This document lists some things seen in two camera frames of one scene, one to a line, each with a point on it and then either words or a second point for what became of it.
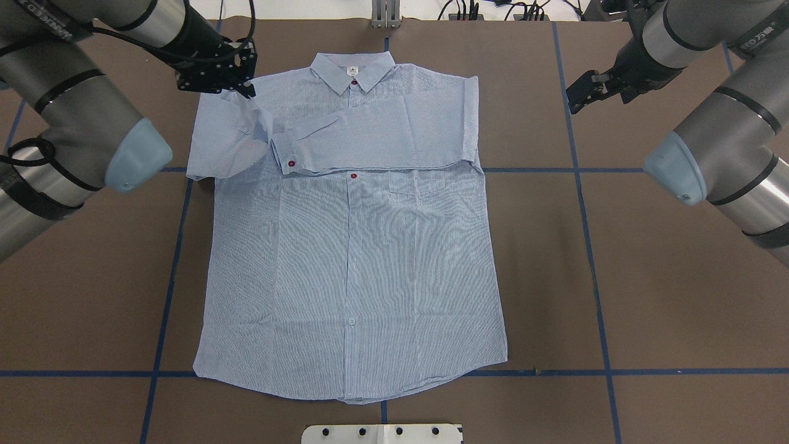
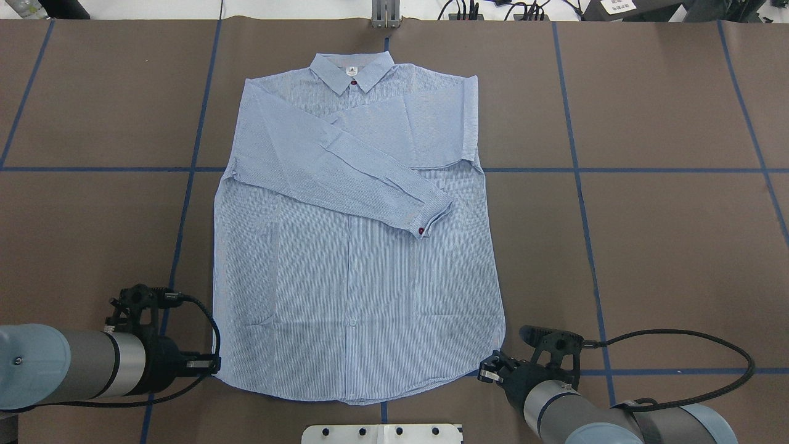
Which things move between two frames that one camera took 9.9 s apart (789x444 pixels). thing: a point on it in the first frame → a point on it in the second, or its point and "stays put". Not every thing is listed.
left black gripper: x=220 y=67 → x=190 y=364
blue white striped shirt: x=351 y=256 stays put
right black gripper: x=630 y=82 → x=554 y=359
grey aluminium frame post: x=386 y=13 stays put
